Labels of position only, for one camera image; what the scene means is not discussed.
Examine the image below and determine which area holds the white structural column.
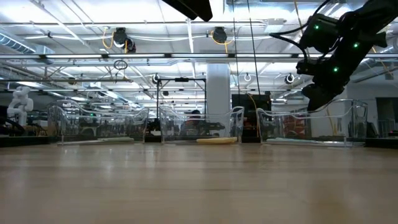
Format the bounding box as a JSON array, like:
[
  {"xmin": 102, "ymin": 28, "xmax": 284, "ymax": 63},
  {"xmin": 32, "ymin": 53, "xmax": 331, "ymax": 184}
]
[{"xmin": 206, "ymin": 63, "xmax": 233, "ymax": 138}]

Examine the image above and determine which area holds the blue patterned handle knife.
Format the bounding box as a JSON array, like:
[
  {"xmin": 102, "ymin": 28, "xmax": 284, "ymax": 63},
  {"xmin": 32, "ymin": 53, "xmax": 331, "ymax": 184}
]
[{"xmin": 310, "ymin": 140, "xmax": 365, "ymax": 147}]

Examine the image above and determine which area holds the black monitor screen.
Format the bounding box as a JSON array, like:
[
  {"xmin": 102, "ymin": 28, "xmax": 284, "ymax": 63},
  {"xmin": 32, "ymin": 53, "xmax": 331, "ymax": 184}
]
[{"xmin": 231, "ymin": 94, "xmax": 272, "ymax": 118}]

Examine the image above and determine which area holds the black ceiling cable reel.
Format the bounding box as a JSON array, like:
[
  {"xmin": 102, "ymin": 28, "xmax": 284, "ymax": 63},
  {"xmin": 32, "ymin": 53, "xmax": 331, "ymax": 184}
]
[
  {"xmin": 112, "ymin": 27, "xmax": 137, "ymax": 54},
  {"xmin": 211, "ymin": 26, "xmax": 228, "ymax": 44}
]

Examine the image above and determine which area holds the yellow handled silverware piece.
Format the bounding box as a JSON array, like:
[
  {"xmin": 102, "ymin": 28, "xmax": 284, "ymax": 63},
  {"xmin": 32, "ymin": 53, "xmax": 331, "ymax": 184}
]
[{"xmin": 169, "ymin": 137, "xmax": 239, "ymax": 145}]

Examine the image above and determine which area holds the black hanging cable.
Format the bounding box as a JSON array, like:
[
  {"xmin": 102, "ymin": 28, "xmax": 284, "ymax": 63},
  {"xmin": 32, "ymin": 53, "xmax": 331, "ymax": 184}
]
[
  {"xmin": 231, "ymin": 0, "xmax": 241, "ymax": 95},
  {"xmin": 247, "ymin": 0, "xmax": 261, "ymax": 96}
]

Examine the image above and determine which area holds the black frame stand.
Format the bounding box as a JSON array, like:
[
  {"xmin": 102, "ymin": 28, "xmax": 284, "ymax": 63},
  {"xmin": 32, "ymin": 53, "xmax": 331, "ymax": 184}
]
[{"xmin": 156, "ymin": 77, "xmax": 207, "ymax": 133}]

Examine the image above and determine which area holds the white humanoid robot figure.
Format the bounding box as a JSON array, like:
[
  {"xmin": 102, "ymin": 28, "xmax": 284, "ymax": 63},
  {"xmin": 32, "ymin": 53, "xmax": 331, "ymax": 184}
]
[{"xmin": 6, "ymin": 86, "xmax": 34, "ymax": 128}]

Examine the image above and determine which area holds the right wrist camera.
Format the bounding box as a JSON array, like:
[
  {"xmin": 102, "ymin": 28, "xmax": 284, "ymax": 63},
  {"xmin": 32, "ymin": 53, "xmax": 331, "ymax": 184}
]
[{"xmin": 298, "ymin": 14, "xmax": 340, "ymax": 54}]

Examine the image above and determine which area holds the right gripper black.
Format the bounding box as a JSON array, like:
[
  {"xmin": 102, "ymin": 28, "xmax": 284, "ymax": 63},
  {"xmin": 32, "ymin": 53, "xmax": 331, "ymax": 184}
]
[{"xmin": 297, "ymin": 30, "xmax": 388, "ymax": 112}]

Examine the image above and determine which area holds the clear plastic bin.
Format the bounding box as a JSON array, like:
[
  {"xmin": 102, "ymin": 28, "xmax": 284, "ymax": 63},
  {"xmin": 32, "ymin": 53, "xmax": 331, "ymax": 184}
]
[
  {"xmin": 158, "ymin": 105, "xmax": 245, "ymax": 144},
  {"xmin": 256, "ymin": 98, "xmax": 369, "ymax": 147},
  {"xmin": 47, "ymin": 99, "xmax": 150, "ymax": 144}
]

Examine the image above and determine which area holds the silver ventilation duct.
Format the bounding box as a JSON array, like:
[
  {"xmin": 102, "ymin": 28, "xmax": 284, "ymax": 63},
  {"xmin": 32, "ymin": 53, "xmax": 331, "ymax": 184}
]
[
  {"xmin": 0, "ymin": 30, "xmax": 55, "ymax": 65},
  {"xmin": 348, "ymin": 46, "xmax": 398, "ymax": 88}
]

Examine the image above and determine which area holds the person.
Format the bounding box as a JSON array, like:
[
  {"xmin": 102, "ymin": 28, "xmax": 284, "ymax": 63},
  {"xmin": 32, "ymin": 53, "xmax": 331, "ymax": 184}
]
[{"xmin": 183, "ymin": 109, "xmax": 206, "ymax": 138}]

